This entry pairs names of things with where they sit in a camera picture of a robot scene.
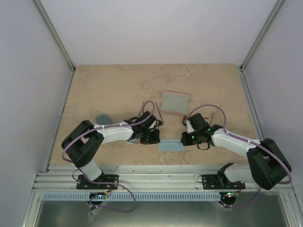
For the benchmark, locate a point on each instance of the brown rectangular sunglasses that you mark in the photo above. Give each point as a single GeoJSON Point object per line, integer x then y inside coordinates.
{"type": "Point", "coordinates": [206, 118]}

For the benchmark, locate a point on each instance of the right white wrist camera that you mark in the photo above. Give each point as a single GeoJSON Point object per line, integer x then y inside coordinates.
{"type": "Point", "coordinates": [189, 127]}

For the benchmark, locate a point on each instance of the corner aluminium post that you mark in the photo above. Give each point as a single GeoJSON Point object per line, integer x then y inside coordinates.
{"type": "Point", "coordinates": [261, 35]}
{"type": "Point", "coordinates": [42, 11]}

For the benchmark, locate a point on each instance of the light blue cleaning cloth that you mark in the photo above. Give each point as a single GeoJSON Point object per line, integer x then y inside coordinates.
{"type": "Point", "coordinates": [171, 145]}

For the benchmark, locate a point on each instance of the aluminium rail frame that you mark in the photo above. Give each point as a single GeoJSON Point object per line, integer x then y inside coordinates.
{"type": "Point", "coordinates": [119, 91]}

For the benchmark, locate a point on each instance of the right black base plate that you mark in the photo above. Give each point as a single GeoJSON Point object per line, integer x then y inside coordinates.
{"type": "Point", "coordinates": [215, 182]}

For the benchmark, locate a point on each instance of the pink glasses case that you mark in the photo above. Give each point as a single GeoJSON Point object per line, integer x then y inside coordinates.
{"type": "Point", "coordinates": [174, 102]}

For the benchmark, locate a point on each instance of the black round sunglasses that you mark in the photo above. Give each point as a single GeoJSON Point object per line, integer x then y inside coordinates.
{"type": "Point", "coordinates": [159, 118]}

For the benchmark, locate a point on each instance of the left corner aluminium post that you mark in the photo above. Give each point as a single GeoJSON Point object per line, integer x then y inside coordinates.
{"type": "Point", "coordinates": [42, 11]}

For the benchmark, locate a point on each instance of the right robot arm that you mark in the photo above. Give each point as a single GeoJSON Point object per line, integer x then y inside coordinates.
{"type": "Point", "coordinates": [267, 166]}

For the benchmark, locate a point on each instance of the blue-grey glasses case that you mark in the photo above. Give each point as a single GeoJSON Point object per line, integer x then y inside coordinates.
{"type": "Point", "coordinates": [103, 119]}

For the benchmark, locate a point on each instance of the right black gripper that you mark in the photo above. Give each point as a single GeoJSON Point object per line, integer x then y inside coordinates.
{"type": "Point", "coordinates": [185, 140]}

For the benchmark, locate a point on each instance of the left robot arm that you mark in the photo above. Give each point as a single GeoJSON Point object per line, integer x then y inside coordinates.
{"type": "Point", "coordinates": [83, 142]}

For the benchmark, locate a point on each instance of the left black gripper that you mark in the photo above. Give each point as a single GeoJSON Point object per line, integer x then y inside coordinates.
{"type": "Point", "coordinates": [155, 140]}

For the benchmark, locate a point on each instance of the right corner aluminium post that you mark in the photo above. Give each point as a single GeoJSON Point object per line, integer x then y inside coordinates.
{"type": "Point", "coordinates": [261, 35]}

